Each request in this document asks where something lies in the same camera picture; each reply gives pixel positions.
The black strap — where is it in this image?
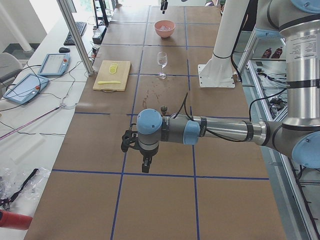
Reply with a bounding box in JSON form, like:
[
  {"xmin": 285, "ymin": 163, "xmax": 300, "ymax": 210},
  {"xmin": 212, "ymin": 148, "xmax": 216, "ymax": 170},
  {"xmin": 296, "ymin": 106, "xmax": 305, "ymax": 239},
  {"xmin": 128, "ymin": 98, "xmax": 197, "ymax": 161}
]
[{"xmin": 0, "ymin": 168, "xmax": 39, "ymax": 207}]

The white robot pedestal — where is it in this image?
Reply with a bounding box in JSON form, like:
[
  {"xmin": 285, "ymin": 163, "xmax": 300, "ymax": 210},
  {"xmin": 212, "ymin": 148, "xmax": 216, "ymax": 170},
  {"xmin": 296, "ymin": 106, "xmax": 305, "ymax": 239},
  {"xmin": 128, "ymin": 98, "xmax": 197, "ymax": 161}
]
[{"xmin": 198, "ymin": 0, "xmax": 250, "ymax": 88}]

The metal rod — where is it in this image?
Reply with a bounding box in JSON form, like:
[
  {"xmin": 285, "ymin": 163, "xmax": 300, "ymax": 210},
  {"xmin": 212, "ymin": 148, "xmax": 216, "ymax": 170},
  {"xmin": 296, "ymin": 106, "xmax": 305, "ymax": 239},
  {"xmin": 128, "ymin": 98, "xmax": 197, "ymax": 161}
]
[{"xmin": 0, "ymin": 104, "xmax": 64, "ymax": 140}]

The yellow plastic knife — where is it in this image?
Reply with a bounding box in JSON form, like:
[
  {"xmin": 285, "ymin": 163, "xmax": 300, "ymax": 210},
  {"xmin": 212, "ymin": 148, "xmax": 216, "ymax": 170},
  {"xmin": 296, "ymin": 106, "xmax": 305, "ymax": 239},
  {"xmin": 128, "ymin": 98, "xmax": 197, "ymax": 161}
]
[{"xmin": 97, "ymin": 80, "xmax": 122, "ymax": 85}]

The blue teach pendant near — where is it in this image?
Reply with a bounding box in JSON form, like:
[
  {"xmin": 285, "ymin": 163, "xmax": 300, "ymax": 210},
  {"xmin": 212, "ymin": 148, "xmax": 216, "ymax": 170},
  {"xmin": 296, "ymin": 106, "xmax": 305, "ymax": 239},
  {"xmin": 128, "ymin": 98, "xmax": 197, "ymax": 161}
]
[{"xmin": 3, "ymin": 73, "xmax": 49, "ymax": 105}]

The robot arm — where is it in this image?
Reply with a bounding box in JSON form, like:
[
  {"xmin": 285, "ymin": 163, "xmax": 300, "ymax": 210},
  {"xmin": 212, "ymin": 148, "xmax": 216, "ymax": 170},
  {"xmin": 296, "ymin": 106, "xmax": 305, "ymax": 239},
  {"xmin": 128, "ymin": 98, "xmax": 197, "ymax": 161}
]
[{"xmin": 135, "ymin": 0, "xmax": 320, "ymax": 173}]

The grey office chair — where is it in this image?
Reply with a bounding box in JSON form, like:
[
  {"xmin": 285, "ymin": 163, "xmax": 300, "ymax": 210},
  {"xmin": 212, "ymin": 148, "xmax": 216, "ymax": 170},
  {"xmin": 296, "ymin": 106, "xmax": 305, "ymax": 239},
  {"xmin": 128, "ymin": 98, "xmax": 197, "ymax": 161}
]
[{"xmin": 0, "ymin": 52, "xmax": 23, "ymax": 95}]

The pink bowl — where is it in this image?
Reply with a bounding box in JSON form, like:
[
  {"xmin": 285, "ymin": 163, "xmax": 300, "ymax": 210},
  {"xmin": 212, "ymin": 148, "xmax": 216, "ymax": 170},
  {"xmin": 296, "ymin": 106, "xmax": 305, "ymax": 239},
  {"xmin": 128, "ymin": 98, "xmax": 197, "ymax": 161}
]
[{"xmin": 154, "ymin": 20, "xmax": 176, "ymax": 38}]

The black keyboard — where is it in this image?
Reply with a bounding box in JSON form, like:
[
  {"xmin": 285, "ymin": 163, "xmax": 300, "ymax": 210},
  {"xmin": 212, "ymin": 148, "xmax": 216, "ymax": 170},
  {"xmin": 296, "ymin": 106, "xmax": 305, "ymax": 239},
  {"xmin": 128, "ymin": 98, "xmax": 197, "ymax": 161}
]
[{"xmin": 63, "ymin": 21, "xmax": 88, "ymax": 46}]

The blue teach pendant far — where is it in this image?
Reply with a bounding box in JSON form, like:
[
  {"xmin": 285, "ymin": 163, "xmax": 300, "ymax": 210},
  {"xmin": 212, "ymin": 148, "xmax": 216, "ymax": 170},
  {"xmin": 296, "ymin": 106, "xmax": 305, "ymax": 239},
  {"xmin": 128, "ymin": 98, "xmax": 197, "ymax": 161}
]
[{"xmin": 38, "ymin": 53, "xmax": 71, "ymax": 78}]

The clear ice cubes pile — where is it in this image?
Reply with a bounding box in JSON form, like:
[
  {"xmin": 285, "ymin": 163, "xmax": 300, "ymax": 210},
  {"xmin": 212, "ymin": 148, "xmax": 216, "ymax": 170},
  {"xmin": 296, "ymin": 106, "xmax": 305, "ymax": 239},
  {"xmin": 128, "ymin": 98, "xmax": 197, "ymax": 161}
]
[{"xmin": 158, "ymin": 25, "xmax": 171, "ymax": 32}]

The blue teach pendant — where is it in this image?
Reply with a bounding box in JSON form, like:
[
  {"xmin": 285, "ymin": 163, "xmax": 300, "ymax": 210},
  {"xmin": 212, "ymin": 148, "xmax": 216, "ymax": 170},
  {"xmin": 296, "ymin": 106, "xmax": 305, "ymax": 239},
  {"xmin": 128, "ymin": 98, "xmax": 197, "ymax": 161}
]
[
  {"xmin": 3, "ymin": 73, "xmax": 49, "ymax": 105},
  {"xmin": 38, "ymin": 53, "xmax": 71, "ymax": 78}
]

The red cylinder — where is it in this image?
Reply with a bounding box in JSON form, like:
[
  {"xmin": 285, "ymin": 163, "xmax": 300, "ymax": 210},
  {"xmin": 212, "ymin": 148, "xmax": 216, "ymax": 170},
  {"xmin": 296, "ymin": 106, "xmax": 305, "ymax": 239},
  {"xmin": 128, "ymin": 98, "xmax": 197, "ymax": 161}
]
[{"xmin": 0, "ymin": 210, "xmax": 33, "ymax": 230}]

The black computer mouse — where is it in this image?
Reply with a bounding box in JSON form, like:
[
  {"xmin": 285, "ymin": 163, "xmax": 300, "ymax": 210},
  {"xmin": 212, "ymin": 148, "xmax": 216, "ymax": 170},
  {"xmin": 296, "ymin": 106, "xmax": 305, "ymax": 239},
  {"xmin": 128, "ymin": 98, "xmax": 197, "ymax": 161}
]
[{"xmin": 58, "ymin": 47, "xmax": 70, "ymax": 53}]

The black box on desk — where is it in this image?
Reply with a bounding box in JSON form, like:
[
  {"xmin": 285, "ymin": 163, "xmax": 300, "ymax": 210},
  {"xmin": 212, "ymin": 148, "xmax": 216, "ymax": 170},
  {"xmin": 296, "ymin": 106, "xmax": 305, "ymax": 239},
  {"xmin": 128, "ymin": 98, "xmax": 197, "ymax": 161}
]
[{"xmin": 92, "ymin": 25, "xmax": 107, "ymax": 45}]

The aluminium frame post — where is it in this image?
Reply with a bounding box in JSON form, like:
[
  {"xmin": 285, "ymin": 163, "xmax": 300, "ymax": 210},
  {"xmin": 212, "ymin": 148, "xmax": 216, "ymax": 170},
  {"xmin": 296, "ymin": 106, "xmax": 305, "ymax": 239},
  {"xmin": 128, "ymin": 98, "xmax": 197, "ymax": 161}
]
[{"xmin": 57, "ymin": 0, "xmax": 94, "ymax": 76}]

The steel jigger cup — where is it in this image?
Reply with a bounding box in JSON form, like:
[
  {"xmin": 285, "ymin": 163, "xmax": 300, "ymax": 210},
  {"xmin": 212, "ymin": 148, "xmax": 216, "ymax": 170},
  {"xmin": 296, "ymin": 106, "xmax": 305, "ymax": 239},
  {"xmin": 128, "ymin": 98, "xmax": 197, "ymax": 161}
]
[{"xmin": 160, "ymin": 105, "xmax": 168, "ymax": 116}]

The clear wine glass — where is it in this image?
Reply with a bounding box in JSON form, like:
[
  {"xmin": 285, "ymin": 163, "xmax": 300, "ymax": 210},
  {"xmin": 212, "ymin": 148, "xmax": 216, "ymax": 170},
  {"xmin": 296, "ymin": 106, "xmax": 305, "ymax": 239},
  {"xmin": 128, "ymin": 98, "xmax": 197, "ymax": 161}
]
[{"xmin": 157, "ymin": 51, "xmax": 168, "ymax": 80}]

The bamboo cutting board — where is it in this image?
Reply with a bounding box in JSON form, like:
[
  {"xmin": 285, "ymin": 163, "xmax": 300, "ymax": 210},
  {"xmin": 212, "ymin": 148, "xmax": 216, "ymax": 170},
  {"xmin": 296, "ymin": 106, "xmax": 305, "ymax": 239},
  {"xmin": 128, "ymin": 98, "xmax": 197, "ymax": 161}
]
[{"xmin": 92, "ymin": 60, "xmax": 131, "ymax": 92}]

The clear plastic bag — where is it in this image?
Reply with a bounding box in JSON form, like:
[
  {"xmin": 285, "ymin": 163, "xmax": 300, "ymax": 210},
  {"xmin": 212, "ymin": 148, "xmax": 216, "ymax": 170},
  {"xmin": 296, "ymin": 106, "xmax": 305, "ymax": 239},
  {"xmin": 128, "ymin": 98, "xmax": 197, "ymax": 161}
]
[{"xmin": 0, "ymin": 167, "xmax": 51, "ymax": 203}]

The lemon slice leftmost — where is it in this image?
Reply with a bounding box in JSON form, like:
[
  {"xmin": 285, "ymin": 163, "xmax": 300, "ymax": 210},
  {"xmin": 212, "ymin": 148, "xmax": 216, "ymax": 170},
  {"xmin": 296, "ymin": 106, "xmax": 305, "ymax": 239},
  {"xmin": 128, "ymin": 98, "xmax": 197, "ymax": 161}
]
[{"xmin": 108, "ymin": 68, "xmax": 117, "ymax": 74}]

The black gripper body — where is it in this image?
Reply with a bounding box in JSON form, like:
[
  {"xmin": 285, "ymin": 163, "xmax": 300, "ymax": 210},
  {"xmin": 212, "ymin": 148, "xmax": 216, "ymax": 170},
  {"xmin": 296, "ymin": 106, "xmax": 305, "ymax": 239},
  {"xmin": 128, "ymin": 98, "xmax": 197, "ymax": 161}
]
[{"xmin": 139, "ymin": 149, "xmax": 156, "ymax": 158}]

